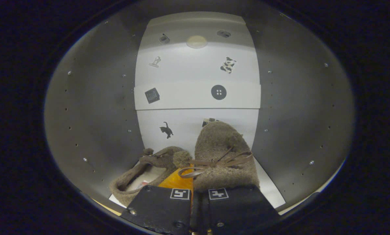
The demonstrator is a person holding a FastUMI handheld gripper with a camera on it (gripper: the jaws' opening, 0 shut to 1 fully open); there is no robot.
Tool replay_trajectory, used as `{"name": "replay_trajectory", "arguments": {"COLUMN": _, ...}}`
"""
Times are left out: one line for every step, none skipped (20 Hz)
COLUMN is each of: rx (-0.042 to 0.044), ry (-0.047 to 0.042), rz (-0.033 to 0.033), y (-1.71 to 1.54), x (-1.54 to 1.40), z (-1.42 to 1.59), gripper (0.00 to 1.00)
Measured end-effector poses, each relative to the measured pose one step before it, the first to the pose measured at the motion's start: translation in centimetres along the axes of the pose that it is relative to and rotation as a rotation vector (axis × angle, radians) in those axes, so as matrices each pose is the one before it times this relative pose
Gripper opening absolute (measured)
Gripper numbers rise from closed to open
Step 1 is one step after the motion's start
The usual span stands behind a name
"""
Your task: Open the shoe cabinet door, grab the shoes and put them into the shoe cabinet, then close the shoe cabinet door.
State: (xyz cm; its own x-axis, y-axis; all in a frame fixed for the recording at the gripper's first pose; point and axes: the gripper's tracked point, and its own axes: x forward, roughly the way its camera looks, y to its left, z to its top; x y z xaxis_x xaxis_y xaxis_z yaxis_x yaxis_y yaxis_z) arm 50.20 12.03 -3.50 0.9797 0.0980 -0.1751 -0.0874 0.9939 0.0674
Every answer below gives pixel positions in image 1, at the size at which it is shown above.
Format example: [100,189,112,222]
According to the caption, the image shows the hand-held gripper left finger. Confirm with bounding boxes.
[120,166,194,234]

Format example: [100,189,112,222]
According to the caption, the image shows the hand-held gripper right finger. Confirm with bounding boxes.
[192,185,281,235]

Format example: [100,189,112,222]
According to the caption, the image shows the brown slipper shoe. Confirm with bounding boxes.
[178,121,261,193]
[109,146,194,207]

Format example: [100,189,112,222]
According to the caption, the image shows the grey shoe cabinet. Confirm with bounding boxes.
[44,11,356,216]

